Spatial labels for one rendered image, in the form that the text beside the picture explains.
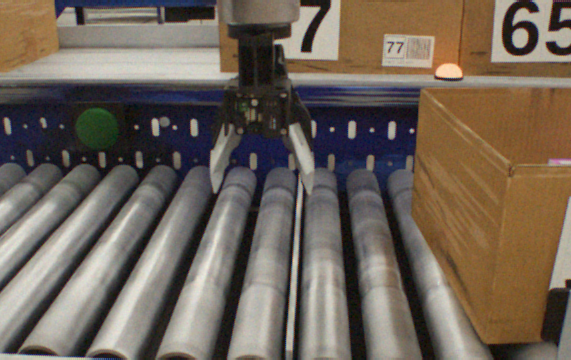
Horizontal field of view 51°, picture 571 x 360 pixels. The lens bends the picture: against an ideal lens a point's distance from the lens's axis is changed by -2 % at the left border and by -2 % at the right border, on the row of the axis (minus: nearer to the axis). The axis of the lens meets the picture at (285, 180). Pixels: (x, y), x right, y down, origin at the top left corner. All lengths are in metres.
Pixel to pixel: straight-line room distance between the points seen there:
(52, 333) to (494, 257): 0.40
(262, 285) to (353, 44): 0.49
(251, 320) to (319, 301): 0.07
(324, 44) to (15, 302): 0.60
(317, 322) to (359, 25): 0.55
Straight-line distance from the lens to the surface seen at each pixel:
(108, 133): 1.00
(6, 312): 0.66
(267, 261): 0.69
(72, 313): 0.64
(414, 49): 1.01
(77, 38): 1.42
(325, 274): 0.66
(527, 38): 1.05
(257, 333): 0.57
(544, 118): 0.84
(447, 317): 0.62
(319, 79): 0.95
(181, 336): 0.57
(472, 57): 1.03
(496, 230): 0.54
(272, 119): 0.65
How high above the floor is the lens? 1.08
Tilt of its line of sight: 21 degrees down
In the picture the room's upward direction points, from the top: straight up
